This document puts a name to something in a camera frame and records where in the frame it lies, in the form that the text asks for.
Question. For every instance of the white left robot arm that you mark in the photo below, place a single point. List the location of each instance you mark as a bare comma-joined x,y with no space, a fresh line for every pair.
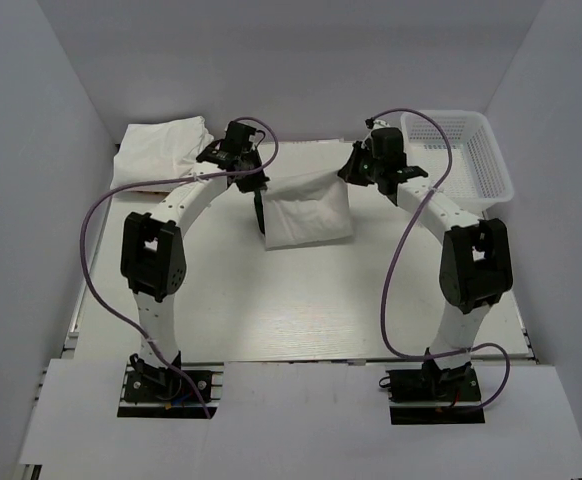
153,258

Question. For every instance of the folded white t-shirt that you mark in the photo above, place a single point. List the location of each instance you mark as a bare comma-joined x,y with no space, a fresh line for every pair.
168,150

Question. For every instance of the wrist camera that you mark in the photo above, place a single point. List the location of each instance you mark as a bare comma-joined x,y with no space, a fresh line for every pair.
238,138
387,144

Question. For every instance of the white plastic basket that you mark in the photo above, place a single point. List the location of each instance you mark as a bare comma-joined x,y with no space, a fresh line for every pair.
460,147

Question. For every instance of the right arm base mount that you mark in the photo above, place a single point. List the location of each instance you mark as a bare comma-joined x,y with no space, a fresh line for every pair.
429,395

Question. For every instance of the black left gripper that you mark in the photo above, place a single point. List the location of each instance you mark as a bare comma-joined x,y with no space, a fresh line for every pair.
253,181

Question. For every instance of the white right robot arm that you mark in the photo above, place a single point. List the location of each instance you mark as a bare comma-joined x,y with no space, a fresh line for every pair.
475,265

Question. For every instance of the white and green raglan t-shirt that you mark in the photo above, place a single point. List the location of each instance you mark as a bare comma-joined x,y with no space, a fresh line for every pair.
304,210

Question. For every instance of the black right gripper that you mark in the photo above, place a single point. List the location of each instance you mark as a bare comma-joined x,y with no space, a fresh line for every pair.
353,170

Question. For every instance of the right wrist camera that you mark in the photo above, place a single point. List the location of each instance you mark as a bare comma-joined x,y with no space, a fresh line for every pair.
387,144

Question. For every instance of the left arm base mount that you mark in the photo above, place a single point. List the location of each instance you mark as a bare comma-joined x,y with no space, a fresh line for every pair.
159,393

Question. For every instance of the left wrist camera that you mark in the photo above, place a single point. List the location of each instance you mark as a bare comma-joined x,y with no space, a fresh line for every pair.
238,138

